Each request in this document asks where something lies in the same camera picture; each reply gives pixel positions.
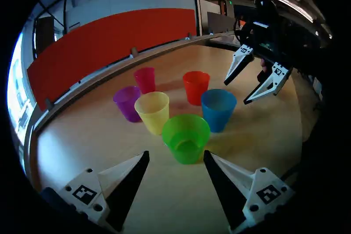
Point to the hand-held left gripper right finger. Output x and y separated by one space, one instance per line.
241 182

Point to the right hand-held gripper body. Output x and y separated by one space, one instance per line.
264 35

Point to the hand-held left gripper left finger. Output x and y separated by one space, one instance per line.
115 179

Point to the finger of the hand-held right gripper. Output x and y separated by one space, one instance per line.
238 62
270 84

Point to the person's right hand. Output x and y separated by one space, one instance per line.
263 66

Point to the red plastic cup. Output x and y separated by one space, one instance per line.
195 87

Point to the blue plastic cup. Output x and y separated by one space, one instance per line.
218 110

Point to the green plastic cup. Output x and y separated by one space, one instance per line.
185 138

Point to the yellow plastic cup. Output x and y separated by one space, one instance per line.
153 113

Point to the purple plastic cup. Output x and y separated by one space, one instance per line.
126 103

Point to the pink plastic cup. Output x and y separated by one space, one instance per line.
145 80

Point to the red desk screen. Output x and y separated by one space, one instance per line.
109 50

